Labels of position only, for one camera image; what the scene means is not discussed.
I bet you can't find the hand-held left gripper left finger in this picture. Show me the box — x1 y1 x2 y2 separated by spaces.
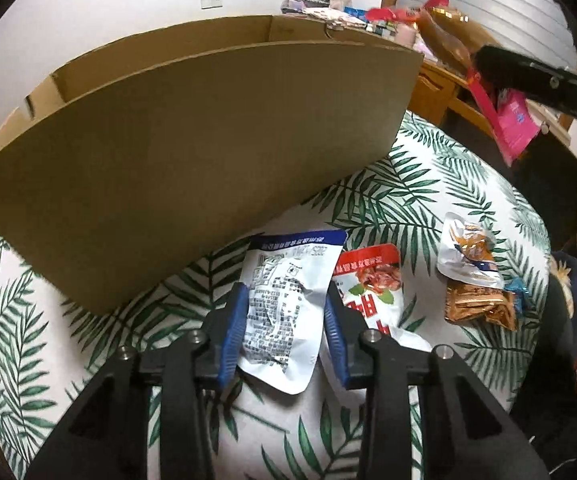
26 282 250 480

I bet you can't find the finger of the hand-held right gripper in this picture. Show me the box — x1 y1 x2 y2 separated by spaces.
470 45 577 127

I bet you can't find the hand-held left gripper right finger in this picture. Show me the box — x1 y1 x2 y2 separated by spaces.
323 290 542 480

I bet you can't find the pink snack packet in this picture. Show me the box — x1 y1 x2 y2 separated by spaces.
467 71 542 167

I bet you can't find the white barcode snack packet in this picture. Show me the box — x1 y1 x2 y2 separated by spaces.
237 230 348 395

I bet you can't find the clear packet with brown snack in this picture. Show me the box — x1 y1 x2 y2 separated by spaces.
369 0 475 72

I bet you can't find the brown cardboard box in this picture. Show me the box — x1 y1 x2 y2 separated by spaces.
0 14 425 317

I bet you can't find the red and white snack packet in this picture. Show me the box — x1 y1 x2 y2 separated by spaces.
321 244 433 391

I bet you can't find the wooden cabinet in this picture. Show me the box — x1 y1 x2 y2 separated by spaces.
407 54 577 163

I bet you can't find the orange foil snack packet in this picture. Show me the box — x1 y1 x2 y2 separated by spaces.
443 280 519 332

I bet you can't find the white orange snack packet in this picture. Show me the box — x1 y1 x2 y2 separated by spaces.
437 211 500 289

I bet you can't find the leaf print cloth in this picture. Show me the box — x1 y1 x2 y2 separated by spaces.
0 110 553 480

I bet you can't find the small blue wrapper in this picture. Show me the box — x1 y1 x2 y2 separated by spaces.
507 277 530 312

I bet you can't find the folded patterned cloth stack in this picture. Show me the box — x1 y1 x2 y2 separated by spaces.
301 6 365 29

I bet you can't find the dark clothing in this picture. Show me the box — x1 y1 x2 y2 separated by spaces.
511 247 577 480

